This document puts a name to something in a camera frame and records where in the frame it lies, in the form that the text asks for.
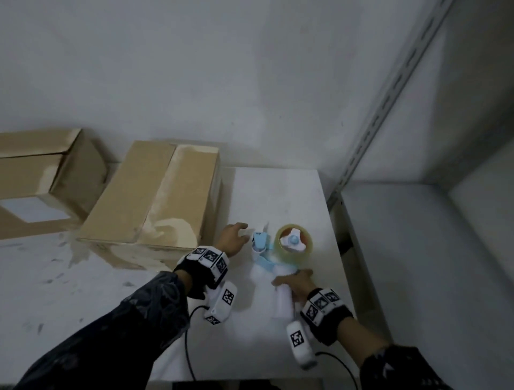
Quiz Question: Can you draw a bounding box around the person's left hand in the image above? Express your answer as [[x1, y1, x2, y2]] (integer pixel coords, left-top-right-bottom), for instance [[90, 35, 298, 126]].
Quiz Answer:
[[213, 222, 251, 258]]

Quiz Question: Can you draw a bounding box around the person's right hand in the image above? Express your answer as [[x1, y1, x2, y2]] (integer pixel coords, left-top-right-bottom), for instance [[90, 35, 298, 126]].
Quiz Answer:
[[272, 268, 318, 304]]

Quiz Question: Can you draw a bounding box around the blue white tape dispenser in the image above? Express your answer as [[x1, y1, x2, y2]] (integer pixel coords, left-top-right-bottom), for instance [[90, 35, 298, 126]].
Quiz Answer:
[[251, 221, 306, 320]]

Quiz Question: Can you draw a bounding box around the clear tape roll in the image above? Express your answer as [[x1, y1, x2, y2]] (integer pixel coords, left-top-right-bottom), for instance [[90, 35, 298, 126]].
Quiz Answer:
[[274, 223, 314, 262]]

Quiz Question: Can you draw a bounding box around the brown cardboard box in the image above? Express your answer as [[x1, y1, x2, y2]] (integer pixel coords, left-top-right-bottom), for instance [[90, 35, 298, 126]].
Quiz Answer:
[[0, 128, 109, 241], [76, 140, 222, 271]]

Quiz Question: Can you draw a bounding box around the person's right forearm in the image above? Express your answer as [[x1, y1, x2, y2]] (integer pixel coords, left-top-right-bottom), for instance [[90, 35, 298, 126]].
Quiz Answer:
[[336, 315, 455, 390]]

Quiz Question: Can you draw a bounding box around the person's left forearm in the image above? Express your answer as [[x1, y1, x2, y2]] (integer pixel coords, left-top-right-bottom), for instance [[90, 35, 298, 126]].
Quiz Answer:
[[16, 269, 190, 390]]

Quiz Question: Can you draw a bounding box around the black wristband with marker tags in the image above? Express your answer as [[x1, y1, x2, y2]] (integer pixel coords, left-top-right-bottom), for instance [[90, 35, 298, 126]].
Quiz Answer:
[[299, 287, 354, 347], [173, 245, 230, 300]]

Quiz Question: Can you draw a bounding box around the grey metal shelf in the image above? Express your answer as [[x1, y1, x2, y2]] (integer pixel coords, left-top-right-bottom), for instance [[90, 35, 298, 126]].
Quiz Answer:
[[327, 0, 514, 390]]

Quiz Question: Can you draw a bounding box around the black case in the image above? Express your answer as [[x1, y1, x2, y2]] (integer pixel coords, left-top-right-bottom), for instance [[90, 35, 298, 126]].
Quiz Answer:
[[172, 379, 322, 390]]

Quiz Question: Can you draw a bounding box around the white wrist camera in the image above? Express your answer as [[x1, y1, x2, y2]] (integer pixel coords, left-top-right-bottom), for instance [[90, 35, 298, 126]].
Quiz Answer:
[[285, 320, 318, 370], [202, 281, 238, 325]]

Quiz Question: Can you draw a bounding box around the black camera cable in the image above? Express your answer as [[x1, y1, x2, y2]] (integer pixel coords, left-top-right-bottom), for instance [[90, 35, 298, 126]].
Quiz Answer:
[[315, 351, 358, 390], [184, 305, 209, 383]]

